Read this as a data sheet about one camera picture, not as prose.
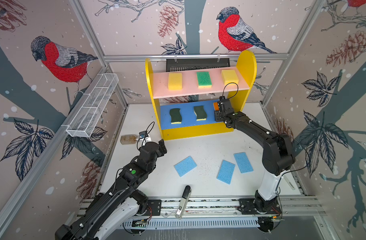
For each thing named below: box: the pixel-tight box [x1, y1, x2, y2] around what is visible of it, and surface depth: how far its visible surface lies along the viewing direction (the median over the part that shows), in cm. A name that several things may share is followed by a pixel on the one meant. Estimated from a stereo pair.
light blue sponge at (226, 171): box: [216, 159, 236, 185], surface depth 86 cm
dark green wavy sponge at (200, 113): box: [194, 105, 207, 121], surface depth 97 cm
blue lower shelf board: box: [160, 100, 224, 130], surface depth 96 cm
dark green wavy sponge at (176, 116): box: [169, 108, 182, 124], surface depth 95 cm
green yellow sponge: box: [196, 71, 213, 89], surface depth 76 cm
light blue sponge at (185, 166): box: [174, 156, 197, 178], surface depth 89 cm
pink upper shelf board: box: [152, 66, 249, 99], surface depth 75 cm
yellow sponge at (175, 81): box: [168, 72, 183, 91], surface depth 74 cm
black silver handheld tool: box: [175, 185, 192, 219], surface depth 74 cm
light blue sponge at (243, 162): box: [233, 152, 254, 174], surface depth 90 cm
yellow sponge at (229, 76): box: [221, 69, 239, 86], surface depth 78 cm
